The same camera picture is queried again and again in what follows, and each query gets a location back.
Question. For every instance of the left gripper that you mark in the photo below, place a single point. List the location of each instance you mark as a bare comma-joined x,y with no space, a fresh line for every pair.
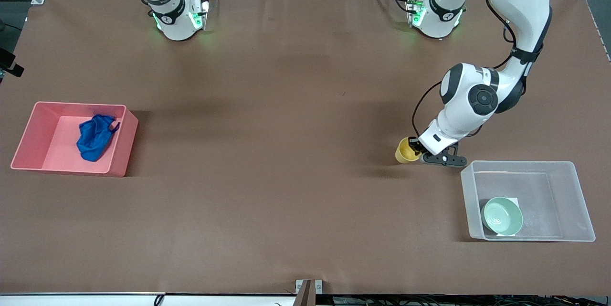
414,144

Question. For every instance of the yellow cup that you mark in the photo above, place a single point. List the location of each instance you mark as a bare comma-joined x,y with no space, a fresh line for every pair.
405,153

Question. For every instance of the mint green bowl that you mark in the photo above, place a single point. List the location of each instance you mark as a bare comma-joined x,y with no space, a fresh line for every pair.
501,216

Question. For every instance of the blue cloth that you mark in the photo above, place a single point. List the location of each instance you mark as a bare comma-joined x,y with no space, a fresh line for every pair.
95,139

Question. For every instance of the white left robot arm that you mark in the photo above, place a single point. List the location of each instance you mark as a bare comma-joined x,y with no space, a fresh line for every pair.
477,98

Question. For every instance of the clear plastic box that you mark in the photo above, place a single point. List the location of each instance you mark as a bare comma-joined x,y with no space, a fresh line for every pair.
573,191

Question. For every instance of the pink plastic bin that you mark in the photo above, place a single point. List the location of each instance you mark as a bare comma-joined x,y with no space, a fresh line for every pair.
33,139

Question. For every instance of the metal table bracket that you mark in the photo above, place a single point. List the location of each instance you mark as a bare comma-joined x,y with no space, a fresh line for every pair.
308,291

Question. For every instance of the black clamp mount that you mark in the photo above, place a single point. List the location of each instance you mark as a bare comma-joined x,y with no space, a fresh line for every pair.
8,63

